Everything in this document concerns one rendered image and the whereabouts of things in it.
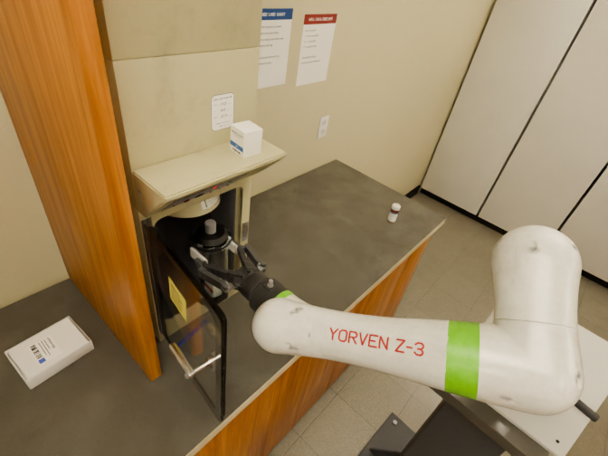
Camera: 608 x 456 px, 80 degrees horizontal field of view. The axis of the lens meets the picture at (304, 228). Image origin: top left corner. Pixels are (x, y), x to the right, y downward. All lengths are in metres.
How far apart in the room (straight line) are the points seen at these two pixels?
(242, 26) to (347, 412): 1.86
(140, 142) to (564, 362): 0.77
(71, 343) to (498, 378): 1.01
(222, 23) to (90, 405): 0.93
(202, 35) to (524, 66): 2.96
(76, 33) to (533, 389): 0.75
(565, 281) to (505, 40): 2.98
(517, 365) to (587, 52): 2.96
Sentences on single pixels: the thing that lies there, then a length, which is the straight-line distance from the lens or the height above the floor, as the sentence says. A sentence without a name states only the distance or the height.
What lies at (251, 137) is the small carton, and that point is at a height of 1.56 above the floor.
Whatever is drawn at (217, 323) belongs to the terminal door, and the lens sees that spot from 0.67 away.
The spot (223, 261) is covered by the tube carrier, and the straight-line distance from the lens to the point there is 1.02.
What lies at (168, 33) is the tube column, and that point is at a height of 1.75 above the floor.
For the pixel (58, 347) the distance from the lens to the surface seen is 1.20.
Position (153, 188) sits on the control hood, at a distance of 0.73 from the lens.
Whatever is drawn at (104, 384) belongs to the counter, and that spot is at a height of 0.94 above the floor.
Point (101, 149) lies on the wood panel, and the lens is 0.64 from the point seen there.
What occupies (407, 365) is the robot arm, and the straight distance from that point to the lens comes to 0.64.
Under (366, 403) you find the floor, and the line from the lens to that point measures 2.22.
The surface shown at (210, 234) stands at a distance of 0.98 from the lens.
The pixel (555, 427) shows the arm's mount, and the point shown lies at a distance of 1.30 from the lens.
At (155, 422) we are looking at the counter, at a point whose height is 0.94.
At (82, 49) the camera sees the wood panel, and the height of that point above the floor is 1.76.
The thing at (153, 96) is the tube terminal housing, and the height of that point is 1.64.
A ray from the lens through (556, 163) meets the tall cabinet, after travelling 3.56.
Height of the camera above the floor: 1.91
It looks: 38 degrees down
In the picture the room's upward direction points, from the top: 11 degrees clockwise
